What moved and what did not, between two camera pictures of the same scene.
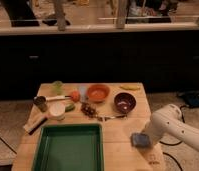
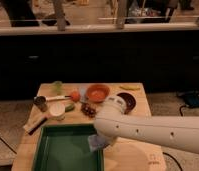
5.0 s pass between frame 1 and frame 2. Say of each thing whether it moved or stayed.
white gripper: moved
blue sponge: moved
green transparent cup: stayed
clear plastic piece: stayed
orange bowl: stayed
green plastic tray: stayed
